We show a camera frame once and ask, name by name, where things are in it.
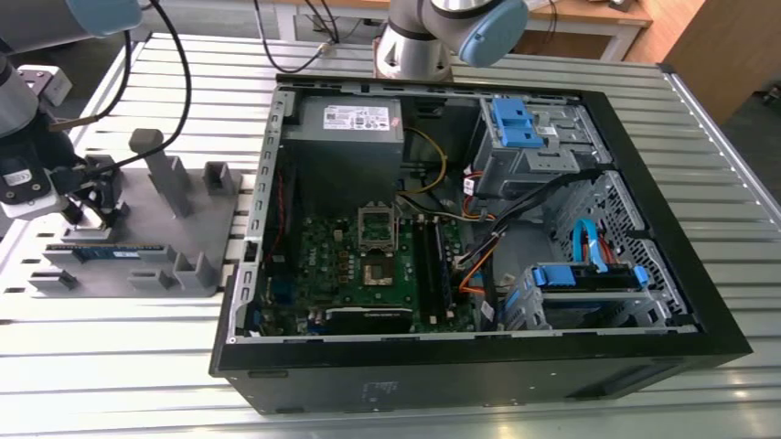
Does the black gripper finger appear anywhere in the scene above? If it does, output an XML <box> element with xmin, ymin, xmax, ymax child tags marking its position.
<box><xmin>93</xmin><ymin>176</ymin><xmax>126</xmax><ymax>230</ymax></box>
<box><xmin>60</xmin><ymin>182</ymin><xmax>93</xmax><ymax>226</ymax></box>

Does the metal socket cover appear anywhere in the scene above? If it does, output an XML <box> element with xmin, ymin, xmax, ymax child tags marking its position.
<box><xmin>356</xmin><ymin>203</ymin><xmax>403</xmax><ymax>255</ymax></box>

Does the CPU socket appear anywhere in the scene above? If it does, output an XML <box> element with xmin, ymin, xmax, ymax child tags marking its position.
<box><xmin>359</xmin><ymin>254</ymin><xmax>399</xmax><ymax>289</ymax></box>

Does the grey parts rack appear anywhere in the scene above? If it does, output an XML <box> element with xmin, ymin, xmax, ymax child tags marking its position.
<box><xmin>24</xmin><ymin>128</ymin><xmax>245</xmax><ymax>299</ymax></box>

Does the blue RAM stick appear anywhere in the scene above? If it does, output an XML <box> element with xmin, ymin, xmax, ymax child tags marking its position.
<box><xmin>50</xmin><ymin>244</ymin><xmax>162</xmax><ymax>262</ymax></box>

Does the green motherboard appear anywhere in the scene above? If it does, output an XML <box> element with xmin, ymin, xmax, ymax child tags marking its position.
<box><xmin>255</xmin><ymin>200</ymin><xmax>483</xmax><ymax>335</ymax></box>

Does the grey power supply unit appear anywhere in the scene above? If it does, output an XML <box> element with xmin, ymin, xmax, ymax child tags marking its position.
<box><xmin>283</xmin><ymin>96</ymin><xmax>407</xmax><ymax>205</ymax></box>

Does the metal locking lever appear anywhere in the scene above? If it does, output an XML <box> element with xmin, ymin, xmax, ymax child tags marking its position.
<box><xmin>392</xmin><ymin>197</ymin><xmax>404</xmax><ymax>257</ymax></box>

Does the black graphics card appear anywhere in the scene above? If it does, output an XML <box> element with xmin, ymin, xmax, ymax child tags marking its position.
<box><xmin>321</xmin><ymin>305</ymin><xmax>416</xmax><ymax>335</ymax></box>

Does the black PC case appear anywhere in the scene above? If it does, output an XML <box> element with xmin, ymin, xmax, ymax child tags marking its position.
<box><xmin>208</xmin><ymin>72</ymin><xmax>754</xmax><ymax>416</ymax></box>

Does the blue plastic drive latch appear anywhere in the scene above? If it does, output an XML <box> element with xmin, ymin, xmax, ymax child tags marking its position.
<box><xmin>490</xmin><ymin>98</ymin><xmax>544</xmax><ymax>150</ymax></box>

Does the metal optical drive cage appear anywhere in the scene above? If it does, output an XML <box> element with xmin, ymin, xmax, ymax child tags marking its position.
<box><xmin>472</xmin><ymin>95</ymin><xmax>611</xmax><ymax>198</ymax></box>

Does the hard disk in blue carrier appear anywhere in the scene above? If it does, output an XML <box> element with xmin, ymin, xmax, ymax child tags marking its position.
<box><xmin>531</xmin><ymin>263</ymin><xmax>648</xmax><ymax>292</ymax></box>

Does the metal disk bay cage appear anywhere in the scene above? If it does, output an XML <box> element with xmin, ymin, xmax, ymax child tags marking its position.
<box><xmin>499</xmin><ymin>264</ymin><xmax>697</xmax><ymax>333</ymax></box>

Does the wooden cabinet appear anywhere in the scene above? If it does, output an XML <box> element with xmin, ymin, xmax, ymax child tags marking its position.
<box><xmin>624</xmin><ymin>0</ymin><xmax>781</xmax><ymax>129</ymax></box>

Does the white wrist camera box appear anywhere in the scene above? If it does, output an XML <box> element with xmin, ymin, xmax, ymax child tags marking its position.
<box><xmin>0</xmin><ymin>155</ymin><xmax>57</xmax><ymax>220</ymax></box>

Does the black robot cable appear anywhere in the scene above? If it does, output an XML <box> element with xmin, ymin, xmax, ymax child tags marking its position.
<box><xmin>112</xmin><ymin>0</ymin><xmax>193</xmax><ymax>168</ymax></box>

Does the yellow wire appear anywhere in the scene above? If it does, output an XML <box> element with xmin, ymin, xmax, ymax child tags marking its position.
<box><xmin>399</xmin><ymin>127</ymin><xmax>450</xmax><ymax>196</ymax></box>

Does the orange wire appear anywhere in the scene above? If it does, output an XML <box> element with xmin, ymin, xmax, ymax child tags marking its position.
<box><xmin>456</xmin><ymin>246</ymin><xmax>503</xmax><ymax>296</ymax></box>

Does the black cable bundle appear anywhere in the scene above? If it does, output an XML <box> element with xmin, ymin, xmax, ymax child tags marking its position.
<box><xmin>454</xmin><ymin>168</ymin><xmax>604</xmax><ymax>271</ymax></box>

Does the blue wire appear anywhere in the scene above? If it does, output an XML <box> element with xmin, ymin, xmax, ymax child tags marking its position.
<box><xmin>571</xmin><ymin>219</ymin><xmax>611</xmax><ymax>275</ymax></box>

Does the red wire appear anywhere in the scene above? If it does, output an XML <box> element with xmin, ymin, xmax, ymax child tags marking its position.
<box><xmin>599</xmin><ymin>232</ymin><xmax>620</xmax><ymax>267</ymax></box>

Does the wooden desk white frame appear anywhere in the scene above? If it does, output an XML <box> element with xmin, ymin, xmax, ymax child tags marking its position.
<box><xmin>273</xmin><ymin>0</ymin><xmax>654</xmax><ymax>63</ymax></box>

